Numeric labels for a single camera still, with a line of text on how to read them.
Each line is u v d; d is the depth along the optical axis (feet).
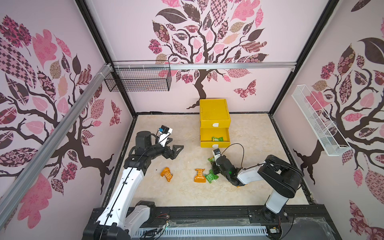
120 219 1.31
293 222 2.21
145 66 3.02
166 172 2.87
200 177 2.80
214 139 3.04
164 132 2.07
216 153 2.67
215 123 2.88
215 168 2.71
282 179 1.54
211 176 2.81
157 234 2.24
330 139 2.20
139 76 3.11
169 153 2.13
